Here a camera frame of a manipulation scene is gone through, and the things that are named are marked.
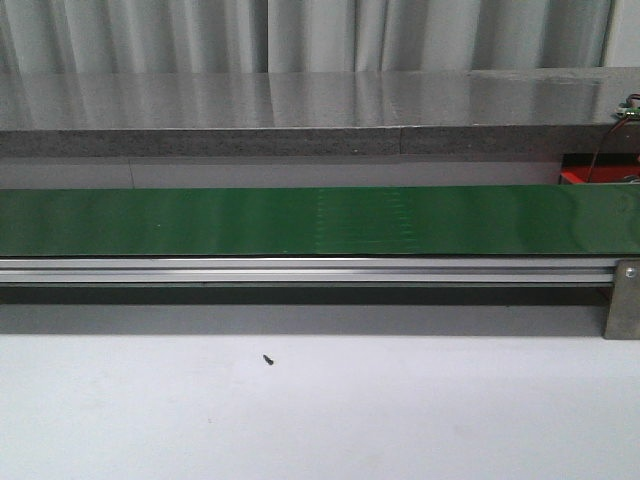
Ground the grey granite counter slab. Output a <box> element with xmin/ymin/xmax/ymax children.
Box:
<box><xmin>1</xmin><ymin>67</ymin><xmax>639</xmax><ymax>157</ymax></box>

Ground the red plastic tray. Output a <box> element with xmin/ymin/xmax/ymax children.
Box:
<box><xmin>558</xmin><ymin>153</ymin><xmax>639</xmax><ymax>185</ymax></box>

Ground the green conveyor belt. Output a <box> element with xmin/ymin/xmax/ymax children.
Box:
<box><xmin>1</xmin><ymin>184</ymin><xmax>639</xmax><ymax>257</ymax></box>

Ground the small green circuit board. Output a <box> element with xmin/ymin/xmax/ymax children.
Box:
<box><xmin>613</xmin><ymin>97</ymin><xmax>640</xmax><ymax>121</ymax></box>

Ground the grey pleated curtain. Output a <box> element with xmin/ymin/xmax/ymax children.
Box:
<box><xmin>1</xmin><ymin>1</ymin><xmax>639</xmax><ymax>74</ymax></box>

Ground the aluminium conveyor side rail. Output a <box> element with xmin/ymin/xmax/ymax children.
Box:
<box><xmin>1</xmin><ymin>257</ymin><xmax>619</xmax><ymax>284</ymax></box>

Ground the red and black wire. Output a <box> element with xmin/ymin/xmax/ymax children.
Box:
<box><xmin>586</xmin><ymin>93</ymin><xmax>640</xmax><ymax>184</ymax></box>

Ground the steel conveyor support bracket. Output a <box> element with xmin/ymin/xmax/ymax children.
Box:
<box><xmin>604</xmin><ymin>259</ymin><xmax>640</xmax><ymax>340</ymax></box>

